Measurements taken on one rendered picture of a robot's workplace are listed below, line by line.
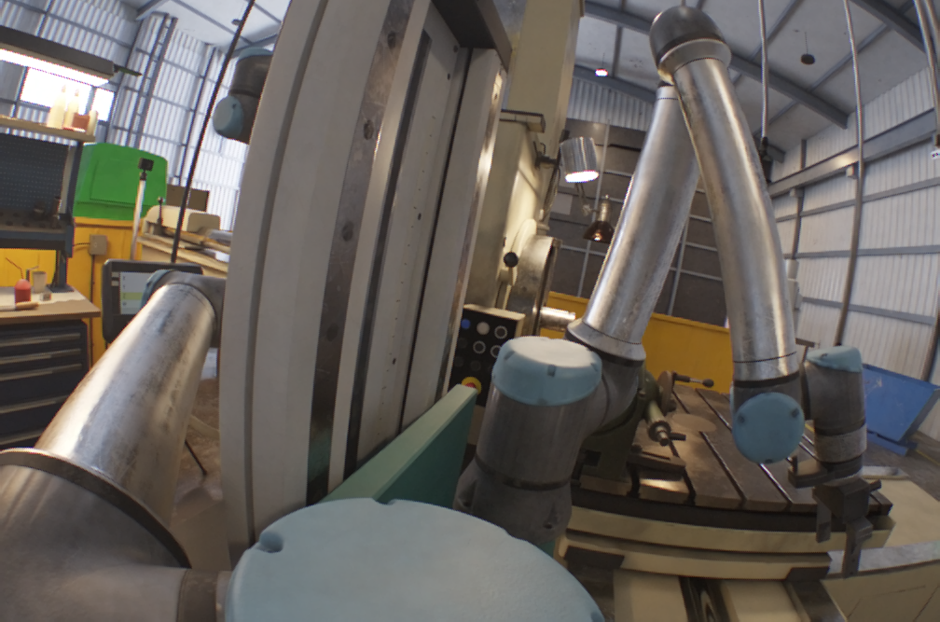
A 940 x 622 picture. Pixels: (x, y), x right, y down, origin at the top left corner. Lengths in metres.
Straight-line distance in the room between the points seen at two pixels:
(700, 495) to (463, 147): 1.02
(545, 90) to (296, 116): 1.72
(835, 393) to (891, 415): 6.04
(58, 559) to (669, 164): 0.75
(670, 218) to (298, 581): 0.65
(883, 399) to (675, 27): 6.38
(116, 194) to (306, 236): 4.51
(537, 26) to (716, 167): 1.63
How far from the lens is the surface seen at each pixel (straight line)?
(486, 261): 1.13
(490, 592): 0.18
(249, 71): 1.01
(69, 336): 2.06
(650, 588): 1.29
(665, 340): 3.64
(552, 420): 0.55
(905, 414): 6.64
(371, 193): 0.27
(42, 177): 2.44
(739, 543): 1.29
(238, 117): 0.97
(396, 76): 0.29
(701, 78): 0.60
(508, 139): 1.16
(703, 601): 1.33
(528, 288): 1.23
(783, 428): 0.53
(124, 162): 4.77
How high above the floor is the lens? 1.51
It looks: 3 degrees down
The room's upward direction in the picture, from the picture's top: 11 degrees clockwise
